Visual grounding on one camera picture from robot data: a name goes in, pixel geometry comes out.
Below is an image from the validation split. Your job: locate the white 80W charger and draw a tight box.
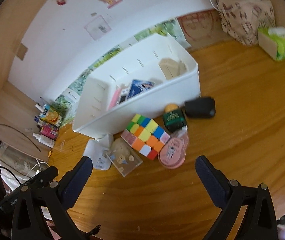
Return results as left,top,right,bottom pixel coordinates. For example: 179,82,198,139
83,134,114,171

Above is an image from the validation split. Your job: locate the pink correction tape dispenser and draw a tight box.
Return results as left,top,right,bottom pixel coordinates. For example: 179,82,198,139
158,126,190,169

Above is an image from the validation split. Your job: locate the clear acrylic sticker block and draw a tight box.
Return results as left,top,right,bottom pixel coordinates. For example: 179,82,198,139
106,144,143,177

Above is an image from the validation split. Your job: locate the black power adapter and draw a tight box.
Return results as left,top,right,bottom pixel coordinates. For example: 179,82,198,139
184,96,216,119

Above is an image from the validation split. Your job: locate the green bottle gold cap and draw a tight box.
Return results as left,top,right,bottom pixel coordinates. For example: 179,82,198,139
162,103,187,133

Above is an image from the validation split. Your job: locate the colourful rubik's cube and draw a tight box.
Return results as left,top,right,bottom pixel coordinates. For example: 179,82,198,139
121,114,170,160

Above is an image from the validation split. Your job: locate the pink comb with cap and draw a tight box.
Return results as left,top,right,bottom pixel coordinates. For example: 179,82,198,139
108,87,122,110

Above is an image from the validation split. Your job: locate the white kids digital camera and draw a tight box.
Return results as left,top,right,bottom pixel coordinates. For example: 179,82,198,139
116,87,130,105

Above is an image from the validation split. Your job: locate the floss pick box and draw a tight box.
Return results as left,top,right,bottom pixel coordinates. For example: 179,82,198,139
127,80,155,100

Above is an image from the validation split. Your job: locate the beige small box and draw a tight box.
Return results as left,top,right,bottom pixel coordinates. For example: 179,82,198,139
159,58,187,80

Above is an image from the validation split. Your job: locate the white spray bottle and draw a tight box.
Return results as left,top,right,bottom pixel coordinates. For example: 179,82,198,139
32,133,55,148

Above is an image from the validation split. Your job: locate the round beige lid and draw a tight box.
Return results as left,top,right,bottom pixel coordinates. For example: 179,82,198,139
110,138,130,159

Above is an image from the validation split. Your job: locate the green leaf paper strip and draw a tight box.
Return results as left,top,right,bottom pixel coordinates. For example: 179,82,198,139
52,18,191,128

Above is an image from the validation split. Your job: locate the white plastic storage bin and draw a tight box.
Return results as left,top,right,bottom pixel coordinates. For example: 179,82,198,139
72,34,200,139

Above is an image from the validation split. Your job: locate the green tissue pack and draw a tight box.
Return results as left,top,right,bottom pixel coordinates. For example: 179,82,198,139
258,27,285,61

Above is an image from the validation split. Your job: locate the lettered canvas bag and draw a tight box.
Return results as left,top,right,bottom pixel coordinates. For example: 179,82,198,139
210,0,275,46

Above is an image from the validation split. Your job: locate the black cable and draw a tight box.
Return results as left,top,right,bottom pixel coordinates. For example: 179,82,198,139
0,124,42,153

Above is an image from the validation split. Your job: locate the pink square wall sticker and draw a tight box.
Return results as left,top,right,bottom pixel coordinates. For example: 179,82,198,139
84,15,111,41

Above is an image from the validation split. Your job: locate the red wall sticker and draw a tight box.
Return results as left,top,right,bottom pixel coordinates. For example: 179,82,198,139
56,0,68,6

